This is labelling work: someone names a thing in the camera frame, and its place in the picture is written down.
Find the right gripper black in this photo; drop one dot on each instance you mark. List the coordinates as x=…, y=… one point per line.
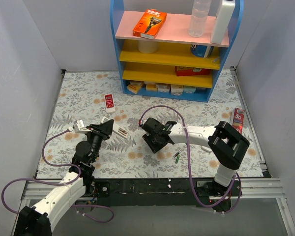
x=154, y=141

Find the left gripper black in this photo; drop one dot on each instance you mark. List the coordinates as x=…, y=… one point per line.
x=98, y=131

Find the white remote control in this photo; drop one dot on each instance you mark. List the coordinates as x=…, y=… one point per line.
x=117, y=128

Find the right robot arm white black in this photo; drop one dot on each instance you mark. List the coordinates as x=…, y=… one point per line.
x=228, y=145

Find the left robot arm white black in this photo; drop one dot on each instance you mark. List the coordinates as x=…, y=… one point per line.
x=41, y=219

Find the red white small remote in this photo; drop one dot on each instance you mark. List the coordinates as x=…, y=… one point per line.
x=109, y=103

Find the grey remote with buttons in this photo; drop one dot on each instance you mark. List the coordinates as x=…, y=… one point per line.
x=206, y=149

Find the floral table mat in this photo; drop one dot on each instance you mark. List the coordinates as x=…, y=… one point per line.
x=82, y=97

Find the black base bar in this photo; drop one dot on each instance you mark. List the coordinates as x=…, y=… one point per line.
x=121, y=192

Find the orange yellow small box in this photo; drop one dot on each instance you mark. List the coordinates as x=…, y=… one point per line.
x=135, y=88

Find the white small box centre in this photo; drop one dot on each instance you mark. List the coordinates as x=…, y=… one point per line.
x=162, y=87

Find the yellow white small box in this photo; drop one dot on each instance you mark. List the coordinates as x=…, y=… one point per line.
x=151, y=87

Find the white red small box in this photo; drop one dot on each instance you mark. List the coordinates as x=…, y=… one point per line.
x=176, y=90

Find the teal white small box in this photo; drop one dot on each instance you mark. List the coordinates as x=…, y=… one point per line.
x=189, y=89

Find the red box on shelf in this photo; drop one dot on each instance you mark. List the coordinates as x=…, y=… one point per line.
x=191, y=71

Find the red toothpaste box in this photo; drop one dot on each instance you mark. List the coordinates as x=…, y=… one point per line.
x=237, y=119

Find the blue shelf unit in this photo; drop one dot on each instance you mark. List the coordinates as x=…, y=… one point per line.
x=174, y=50

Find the white paper roll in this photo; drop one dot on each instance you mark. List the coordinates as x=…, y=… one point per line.
x=148, y=47

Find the blue white round container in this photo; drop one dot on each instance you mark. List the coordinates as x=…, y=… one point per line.
x=201, y=50

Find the orange razor box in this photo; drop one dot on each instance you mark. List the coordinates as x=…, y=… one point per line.
x=149, y=24

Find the clear plastic bottle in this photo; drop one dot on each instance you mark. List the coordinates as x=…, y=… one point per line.
x=199, y=16

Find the white tall bottle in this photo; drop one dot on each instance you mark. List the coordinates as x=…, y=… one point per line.
x=223, y=16

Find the aluminium rail frame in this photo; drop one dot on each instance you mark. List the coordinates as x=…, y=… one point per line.
x=255, y=183

